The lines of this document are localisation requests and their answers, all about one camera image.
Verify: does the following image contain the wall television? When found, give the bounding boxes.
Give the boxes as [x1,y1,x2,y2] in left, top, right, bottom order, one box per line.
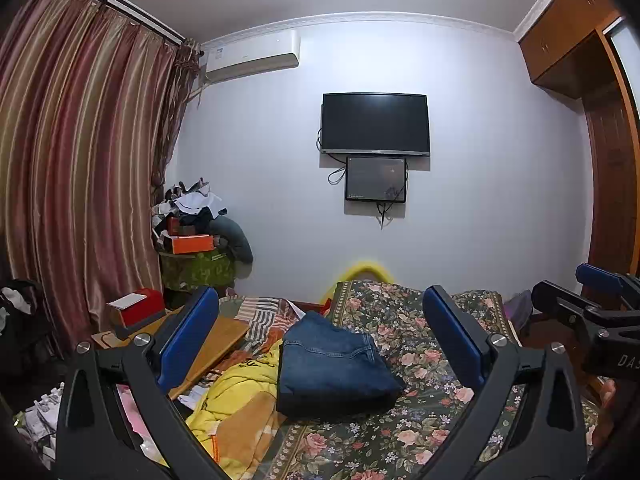
[320,92,432,157]

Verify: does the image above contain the orange box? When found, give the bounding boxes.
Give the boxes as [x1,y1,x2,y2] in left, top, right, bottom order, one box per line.
[170,234,217,255]

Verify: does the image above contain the grey pillow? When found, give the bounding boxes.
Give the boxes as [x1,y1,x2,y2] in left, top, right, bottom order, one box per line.
[209,215,255,264]

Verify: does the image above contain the pink cloth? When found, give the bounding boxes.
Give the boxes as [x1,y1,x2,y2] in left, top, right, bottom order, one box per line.
[116,384,168,468]

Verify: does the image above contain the purple bag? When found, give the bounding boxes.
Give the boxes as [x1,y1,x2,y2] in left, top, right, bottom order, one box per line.
[501,290,534,337]

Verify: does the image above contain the wooden board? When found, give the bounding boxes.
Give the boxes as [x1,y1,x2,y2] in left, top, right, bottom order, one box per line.
[90,310,251,402]

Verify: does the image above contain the red box with white lid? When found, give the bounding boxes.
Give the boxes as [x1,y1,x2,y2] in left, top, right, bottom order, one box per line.
[106,288,167,329]

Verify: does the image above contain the scattered white papers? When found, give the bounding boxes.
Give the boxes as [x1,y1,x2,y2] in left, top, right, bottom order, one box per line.
[14,382,68,468]

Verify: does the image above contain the small wall monitor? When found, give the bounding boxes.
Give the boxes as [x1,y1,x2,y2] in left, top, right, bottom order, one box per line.
[344,155,408,204]

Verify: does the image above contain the striped blanket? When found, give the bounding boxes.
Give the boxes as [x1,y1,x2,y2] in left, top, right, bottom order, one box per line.
[219,296,307,357]

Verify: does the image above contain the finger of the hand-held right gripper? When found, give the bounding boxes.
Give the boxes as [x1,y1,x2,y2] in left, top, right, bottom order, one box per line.
[531,281,608,333]
[575,262,626,288]

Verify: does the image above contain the yellow blanket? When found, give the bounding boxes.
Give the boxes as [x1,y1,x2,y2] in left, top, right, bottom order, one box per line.
[186,339,287,480]

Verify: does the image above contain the blue denim jacket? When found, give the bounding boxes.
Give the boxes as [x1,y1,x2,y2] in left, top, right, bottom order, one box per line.
[276,310,407,420]

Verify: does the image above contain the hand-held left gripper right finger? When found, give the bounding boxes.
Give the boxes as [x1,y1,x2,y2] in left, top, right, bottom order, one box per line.
[422,285,587,480]

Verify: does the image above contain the striped brown curtain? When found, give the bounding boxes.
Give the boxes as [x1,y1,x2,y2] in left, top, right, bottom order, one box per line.
[0,0,201,356]

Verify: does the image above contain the white air conditioner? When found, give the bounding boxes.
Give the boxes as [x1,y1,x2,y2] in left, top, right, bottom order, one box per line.
[197,29,301,83]

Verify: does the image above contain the black monitor cable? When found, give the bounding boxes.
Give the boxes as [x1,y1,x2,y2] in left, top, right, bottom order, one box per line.
[376,200,407,231]

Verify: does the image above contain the wooden door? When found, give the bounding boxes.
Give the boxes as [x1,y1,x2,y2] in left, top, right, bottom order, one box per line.
[582,77,640,288]

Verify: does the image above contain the floral bed blanket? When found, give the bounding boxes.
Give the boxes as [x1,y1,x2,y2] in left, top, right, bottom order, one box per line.
[260,280,601,480]

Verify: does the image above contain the pile of clothes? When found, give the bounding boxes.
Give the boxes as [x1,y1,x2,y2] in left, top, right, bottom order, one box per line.
[151,177,228,243]

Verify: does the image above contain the yellow hoop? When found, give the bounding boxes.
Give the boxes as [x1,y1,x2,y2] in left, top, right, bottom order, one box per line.
[324,259,397,313]

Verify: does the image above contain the dark clothes heap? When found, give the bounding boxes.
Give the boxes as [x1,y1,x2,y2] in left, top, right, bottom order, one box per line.
[0,279,53,366]

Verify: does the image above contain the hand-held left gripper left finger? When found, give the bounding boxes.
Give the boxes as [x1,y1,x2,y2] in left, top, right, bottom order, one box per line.
[55,286,237,480]

